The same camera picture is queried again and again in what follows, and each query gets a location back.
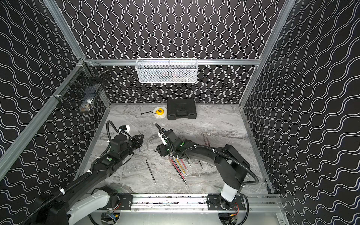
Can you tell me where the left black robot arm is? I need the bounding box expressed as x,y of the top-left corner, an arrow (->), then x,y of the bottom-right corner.
22,135 -> 144,225

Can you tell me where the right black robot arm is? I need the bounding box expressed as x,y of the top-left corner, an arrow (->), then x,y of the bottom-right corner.
157,128 -> 259,210

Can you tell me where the yellow white tape measure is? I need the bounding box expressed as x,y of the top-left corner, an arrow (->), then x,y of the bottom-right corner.
141,107 -> 167,119

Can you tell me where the black plastic tool case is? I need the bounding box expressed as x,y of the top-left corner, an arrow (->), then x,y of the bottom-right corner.
167,98 -> 197,121

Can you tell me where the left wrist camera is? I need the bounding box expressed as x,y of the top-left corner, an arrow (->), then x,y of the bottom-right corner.
118,125 -> 130,135

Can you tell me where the black wire basket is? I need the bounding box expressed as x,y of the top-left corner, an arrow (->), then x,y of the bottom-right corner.
54,58 -> 110,113

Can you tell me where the white wire mesh basket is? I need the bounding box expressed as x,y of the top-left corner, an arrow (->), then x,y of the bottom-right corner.
135,58 -> 199,83

